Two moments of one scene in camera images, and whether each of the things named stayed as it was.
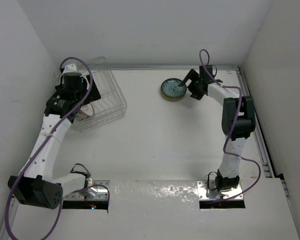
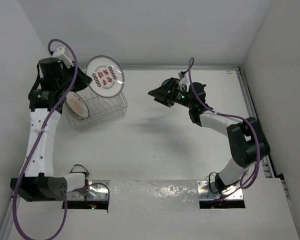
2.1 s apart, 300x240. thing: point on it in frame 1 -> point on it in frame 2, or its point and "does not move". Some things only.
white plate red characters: (86, 111) -> (107, 76)
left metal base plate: (95, 189) does not move
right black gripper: (192, 75) -> (162, 96)
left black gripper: (93, 95) -> (83, 80)
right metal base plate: (207, 190) does not move
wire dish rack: (112, 104) does not move
